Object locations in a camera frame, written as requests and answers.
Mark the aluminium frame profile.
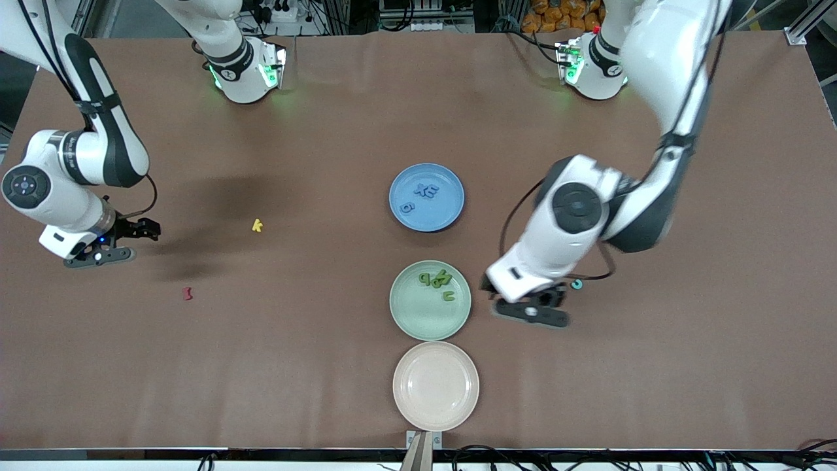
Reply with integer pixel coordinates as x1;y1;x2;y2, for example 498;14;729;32
783;0;837;46

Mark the brown table cover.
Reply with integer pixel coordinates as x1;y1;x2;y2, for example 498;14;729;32
0;31;837;452

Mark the bag of orange fruit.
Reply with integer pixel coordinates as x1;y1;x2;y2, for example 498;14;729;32
521;0;606;33

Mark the blue plate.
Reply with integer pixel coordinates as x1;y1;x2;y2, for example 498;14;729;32
389;163;466;232

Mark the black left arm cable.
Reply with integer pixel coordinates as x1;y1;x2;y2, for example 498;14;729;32
498;0;730;282

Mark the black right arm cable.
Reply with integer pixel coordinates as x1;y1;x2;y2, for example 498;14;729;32
18;0;159;220

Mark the green plate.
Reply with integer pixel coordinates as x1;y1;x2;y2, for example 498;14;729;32
389;260;472;341

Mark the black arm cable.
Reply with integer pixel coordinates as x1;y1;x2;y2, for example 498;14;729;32
498;0;730;282
18;0;159;220

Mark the beige plate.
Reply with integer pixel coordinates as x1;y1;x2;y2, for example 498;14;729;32
392;341;480;432

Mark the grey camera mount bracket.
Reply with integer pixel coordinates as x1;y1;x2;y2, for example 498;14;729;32
400;430;444;471

